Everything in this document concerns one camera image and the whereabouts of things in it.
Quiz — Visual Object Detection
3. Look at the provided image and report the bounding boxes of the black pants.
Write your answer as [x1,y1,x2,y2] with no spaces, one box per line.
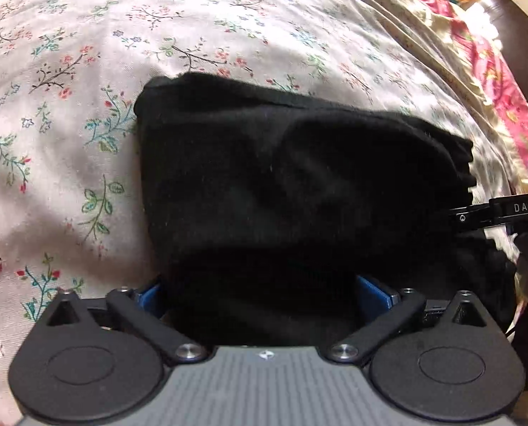
[134,73,516,346]

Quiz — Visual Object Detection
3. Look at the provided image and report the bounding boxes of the pink floral blanket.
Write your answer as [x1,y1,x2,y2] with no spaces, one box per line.
[421,0,528,166]

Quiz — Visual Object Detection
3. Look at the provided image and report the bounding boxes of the white floral bed sheet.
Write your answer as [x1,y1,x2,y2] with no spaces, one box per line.
[0,0,528,424]

